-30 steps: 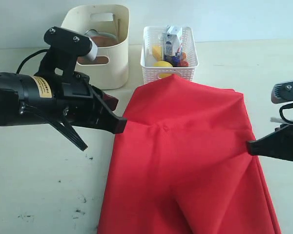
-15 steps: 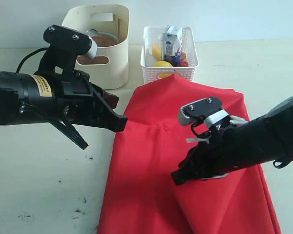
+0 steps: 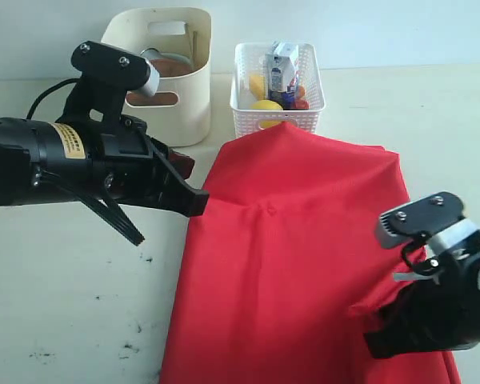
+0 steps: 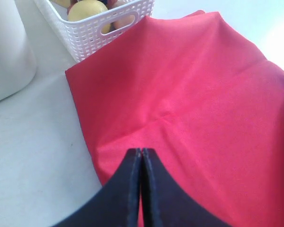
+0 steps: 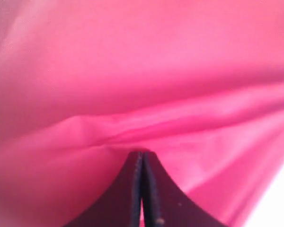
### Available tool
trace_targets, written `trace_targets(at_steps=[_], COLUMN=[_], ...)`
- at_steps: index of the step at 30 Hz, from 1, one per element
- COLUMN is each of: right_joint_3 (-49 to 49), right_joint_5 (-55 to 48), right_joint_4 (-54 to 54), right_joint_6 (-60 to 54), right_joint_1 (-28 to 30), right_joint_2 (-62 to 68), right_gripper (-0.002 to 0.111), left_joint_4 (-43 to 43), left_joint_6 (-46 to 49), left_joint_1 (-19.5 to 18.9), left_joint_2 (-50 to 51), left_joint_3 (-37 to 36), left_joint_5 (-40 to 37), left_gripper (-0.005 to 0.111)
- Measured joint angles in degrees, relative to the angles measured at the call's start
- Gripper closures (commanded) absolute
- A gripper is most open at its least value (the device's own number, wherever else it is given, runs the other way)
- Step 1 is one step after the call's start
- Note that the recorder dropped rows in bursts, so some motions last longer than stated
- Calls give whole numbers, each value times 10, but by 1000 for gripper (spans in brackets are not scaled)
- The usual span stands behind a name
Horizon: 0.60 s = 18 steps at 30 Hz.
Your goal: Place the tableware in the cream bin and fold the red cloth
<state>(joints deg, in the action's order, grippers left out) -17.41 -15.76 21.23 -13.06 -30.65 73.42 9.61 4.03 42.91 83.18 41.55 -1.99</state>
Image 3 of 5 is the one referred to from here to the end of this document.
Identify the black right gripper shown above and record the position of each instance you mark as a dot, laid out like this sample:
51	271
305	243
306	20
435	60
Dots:
436	314

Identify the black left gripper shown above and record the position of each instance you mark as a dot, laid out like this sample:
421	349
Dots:
145	172

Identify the yellow lemon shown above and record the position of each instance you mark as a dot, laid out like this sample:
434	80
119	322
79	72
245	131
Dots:
267	106

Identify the brown wooden plate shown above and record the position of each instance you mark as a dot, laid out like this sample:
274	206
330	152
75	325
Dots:
167	68

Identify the yellow cheese wedge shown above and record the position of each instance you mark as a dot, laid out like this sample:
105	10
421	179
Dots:
257	86

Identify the red tablecloth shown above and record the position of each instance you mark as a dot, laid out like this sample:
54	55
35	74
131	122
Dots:
282	274

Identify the white ceramic bowl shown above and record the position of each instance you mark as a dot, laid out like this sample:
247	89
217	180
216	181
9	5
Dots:
179	58

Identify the red sausage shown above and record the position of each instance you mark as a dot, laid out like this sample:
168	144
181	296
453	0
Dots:
301	104

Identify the blue white milk carton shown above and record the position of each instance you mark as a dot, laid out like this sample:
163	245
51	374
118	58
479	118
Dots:
281	74

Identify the stainless steel cup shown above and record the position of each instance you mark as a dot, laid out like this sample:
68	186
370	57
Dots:
152	54

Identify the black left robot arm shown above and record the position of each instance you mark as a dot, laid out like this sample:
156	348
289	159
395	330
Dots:
42	163

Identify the cream plastic tub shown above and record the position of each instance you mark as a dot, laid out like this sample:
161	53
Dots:
188	121

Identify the white perforated basket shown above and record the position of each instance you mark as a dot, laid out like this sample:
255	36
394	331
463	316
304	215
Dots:
248	59

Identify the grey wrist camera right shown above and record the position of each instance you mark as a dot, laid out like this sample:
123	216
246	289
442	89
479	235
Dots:
421	218

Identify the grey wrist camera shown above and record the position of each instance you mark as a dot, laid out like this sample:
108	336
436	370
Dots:
116	67
421	218

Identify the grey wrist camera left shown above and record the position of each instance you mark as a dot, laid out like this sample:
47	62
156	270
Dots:
116	67

